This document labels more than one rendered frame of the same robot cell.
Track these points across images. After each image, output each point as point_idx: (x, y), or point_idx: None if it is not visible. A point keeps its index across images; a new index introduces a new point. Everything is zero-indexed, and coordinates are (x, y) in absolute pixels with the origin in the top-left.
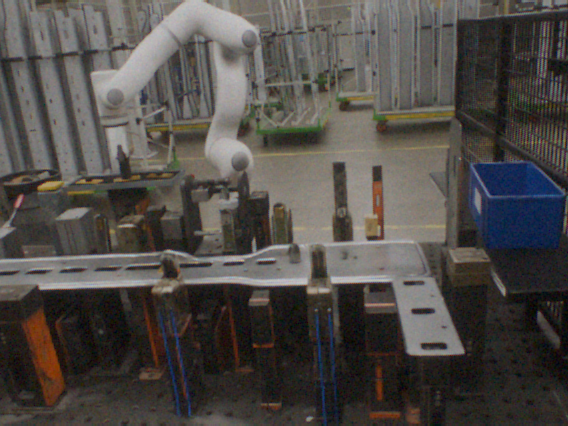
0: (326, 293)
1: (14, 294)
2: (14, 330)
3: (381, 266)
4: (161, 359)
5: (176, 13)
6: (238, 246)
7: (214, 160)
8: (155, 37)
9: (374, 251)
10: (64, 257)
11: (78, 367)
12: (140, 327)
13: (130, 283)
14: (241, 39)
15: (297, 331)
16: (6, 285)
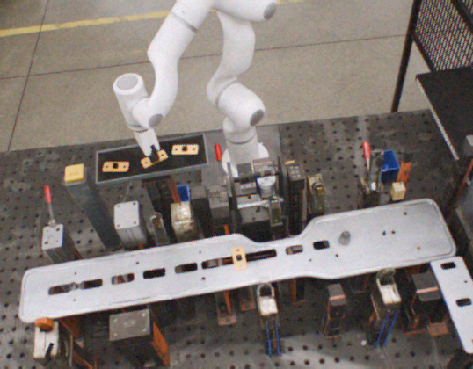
0: (398, 302)
1: (139, 327)
2: (142, 344)
3: (417, 243)
4: (230, 306)
5: (192, 2)
6: None
7: (227, 113)
8: (175, 36)
9: (404, 220)
10: (131, 254)
11: (165, 323)
12: (219, 299)
13: (220, 288)
14: (263, 15)
15: None
16: (120, 314)
